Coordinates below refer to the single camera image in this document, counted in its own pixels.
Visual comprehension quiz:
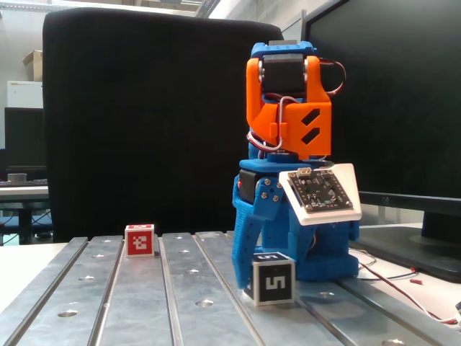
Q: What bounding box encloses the thin red white wire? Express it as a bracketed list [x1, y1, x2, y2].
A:
[351, 248, 461, 325]

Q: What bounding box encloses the white mounted wrist camera board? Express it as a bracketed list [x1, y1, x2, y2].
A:
[277, 162, 363, 228]

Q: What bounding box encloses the white cabinet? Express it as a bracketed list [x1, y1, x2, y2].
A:
[6, 80, 44, 108]

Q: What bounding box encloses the white background desk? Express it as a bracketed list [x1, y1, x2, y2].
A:
[0, 185, 50, 217]

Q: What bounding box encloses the black fabric chair back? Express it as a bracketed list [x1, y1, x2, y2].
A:
[42, 7, 287, 244]

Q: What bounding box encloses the dark keyboard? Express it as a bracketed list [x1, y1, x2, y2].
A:
[0, 179, 49, 187]

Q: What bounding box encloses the black cube with number five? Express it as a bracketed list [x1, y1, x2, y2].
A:
[246, 252, 297, 308]

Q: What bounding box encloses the black Dell monitor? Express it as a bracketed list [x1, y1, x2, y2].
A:
[301, 0, 461, 284]

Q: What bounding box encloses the red cube with white pattern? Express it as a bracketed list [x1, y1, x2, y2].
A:
[124, 223, 156, 259]

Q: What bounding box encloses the small dark background monitor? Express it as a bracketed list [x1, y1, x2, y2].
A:
[4, 107, 47, 170]

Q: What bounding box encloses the aluminium slotted plate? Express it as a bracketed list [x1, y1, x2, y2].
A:
[0, 230, 461, 346]

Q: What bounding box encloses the red white wrist servo wire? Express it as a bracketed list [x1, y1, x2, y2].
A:
[246, 94, 300, 153]

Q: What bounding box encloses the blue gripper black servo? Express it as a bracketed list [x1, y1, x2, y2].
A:
[231, 157, 318, 290]

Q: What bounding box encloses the brown cardboard box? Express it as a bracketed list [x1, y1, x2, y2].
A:
[22, 49, 44, 82]

